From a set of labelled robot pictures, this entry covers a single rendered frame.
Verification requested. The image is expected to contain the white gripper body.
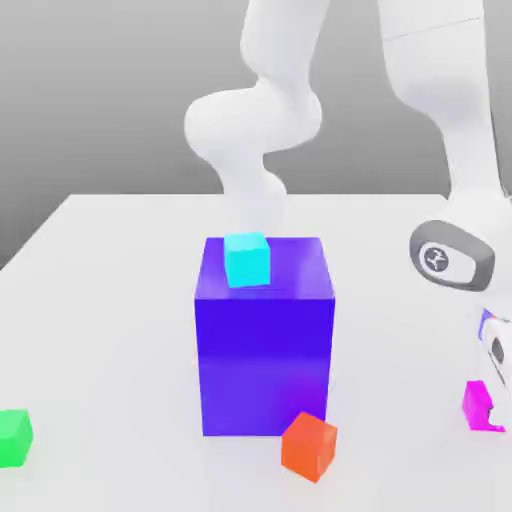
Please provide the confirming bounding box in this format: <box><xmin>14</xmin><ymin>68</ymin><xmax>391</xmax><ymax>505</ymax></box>
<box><xmin>488</xmin><ymin>385</ymin><xmax>512</xmax><ymax>428</ymax></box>

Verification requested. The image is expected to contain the small magenta cube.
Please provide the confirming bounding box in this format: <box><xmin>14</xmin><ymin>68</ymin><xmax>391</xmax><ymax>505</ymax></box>
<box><xmin>462</xmin><ymin>379</ymin><xmax>508</xmax><ymax>433</ymax></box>

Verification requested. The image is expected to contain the small orange cube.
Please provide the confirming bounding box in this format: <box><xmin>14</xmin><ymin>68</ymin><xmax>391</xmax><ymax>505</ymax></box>
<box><xmin>280</xmin><ymin>411</ymin><xmax>339</xmax><ymax>484</ymax></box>

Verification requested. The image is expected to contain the small cyan cube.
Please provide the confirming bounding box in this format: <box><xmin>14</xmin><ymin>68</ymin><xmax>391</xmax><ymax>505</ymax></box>
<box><xmin>223</xmin><ymin>232</ymin><xmax>272</xmax><ymax>289</ymax></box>

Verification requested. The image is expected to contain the small green cube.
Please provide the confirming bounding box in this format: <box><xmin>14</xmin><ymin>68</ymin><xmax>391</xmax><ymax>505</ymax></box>
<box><xmin>0</xmin><ymin>408</ymin><xmax>35</xmax><ymax>469</ymax></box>

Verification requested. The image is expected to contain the large blue box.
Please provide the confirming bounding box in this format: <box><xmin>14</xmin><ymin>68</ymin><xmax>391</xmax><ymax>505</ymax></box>
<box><xmin>194</xmin><ymin>236</ymin><xmax>336</xmax><ymax>438</ymax></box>

